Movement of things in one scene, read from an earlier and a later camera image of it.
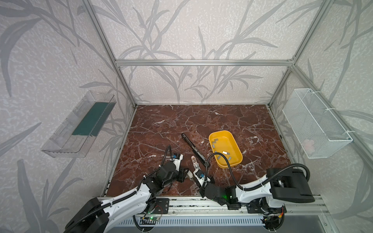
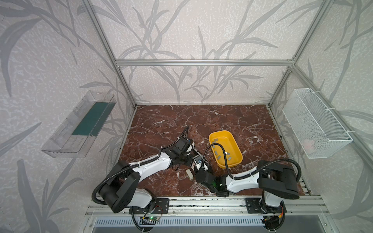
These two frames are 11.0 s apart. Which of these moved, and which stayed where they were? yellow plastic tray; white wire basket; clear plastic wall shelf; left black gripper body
Moved: left black gripper body
Stayed: clear plastic wall shelf; yellow plastic tray; white wire basket
